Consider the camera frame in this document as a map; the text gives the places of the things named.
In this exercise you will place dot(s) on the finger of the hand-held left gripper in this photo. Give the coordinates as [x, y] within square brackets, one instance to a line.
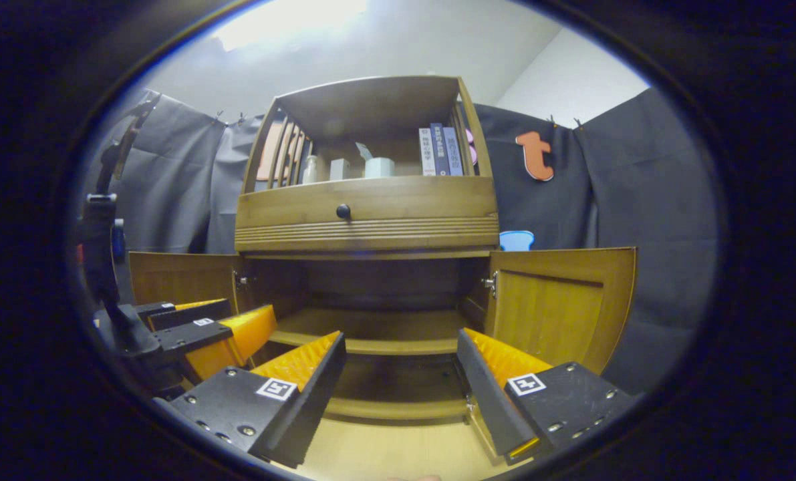
[190, 336]
[190, 315]

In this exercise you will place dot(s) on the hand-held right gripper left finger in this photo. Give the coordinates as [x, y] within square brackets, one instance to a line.
[321, 394]

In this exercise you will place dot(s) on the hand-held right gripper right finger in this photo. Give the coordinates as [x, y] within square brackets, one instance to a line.
[484, 401]

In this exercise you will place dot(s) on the wooden shoe cabinet door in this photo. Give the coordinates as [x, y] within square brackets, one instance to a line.
[184, 277]
[558, 307]

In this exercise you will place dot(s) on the wooden double-door shoe cabinet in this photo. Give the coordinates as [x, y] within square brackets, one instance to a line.
[371, 100]

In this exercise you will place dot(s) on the metal door hinge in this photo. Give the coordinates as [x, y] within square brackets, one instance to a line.
[470, 403]
[240, 279]
[490, 284]

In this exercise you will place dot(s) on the wooden inner shelf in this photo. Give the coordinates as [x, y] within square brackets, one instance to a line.
[371, 327]

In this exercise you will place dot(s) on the light blue object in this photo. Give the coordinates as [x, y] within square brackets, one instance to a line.
[516, 240]

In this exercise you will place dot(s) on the round black drawer knob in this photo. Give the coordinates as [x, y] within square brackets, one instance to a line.
[343, 212]

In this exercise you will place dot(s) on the clear pump bottle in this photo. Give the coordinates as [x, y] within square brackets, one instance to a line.
[309, 172]

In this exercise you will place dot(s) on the wooden ridged drawer front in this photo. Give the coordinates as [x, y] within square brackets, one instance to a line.
[411, 207]

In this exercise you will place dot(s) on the white translucent block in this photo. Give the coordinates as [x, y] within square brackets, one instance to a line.
[339, 170]

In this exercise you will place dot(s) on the white cup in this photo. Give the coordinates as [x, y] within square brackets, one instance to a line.
[379, 168]

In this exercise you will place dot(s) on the pale thin utensil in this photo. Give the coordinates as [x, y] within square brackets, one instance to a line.
[364, 151]

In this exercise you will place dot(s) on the light blue book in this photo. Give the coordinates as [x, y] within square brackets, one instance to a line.
[454, 152]

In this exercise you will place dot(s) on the black backdrop cloth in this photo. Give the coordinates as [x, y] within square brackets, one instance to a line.
[638, 200]

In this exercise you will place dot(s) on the white book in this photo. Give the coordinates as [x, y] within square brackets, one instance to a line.
[426, 153]

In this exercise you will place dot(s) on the dark blue book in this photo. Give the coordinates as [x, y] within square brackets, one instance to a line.
[440, 150]

